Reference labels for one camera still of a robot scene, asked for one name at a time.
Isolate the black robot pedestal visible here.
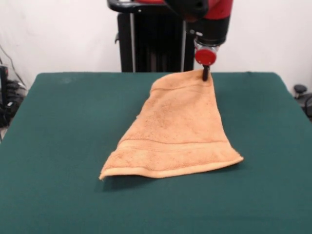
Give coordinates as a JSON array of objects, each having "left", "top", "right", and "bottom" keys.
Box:
[{"left": 106, "top": 0, "right": 200, "bottom": 73}]

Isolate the grey cable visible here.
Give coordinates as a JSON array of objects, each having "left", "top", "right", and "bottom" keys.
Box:
[{"left": 0, "top": 45, "right": 25, "bottom": 86}]

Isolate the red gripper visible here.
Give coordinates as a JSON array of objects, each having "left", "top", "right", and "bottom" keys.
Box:
[{"left": 195, "top": 48, "right": 218, "bottom": 81}]

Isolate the dark green table cloth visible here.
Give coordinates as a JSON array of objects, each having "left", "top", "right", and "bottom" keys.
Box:
[{"left": 0, "top": 72, "right": 312, "bottom": 234}]

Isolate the tan terry towel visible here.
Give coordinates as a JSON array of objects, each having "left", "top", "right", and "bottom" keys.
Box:
[{"left": 98, "top": 69, "right": 244, "bottom": 181}]

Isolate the black cable bundle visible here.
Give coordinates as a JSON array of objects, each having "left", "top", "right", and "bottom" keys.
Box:
[{"left": 0, "top": 79, "right": 28, "bottom": 128}]

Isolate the black electronics box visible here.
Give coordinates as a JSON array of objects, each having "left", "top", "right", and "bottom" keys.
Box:
[{"left": 0, "top": 64, "right": 9, "bottom": 104}]

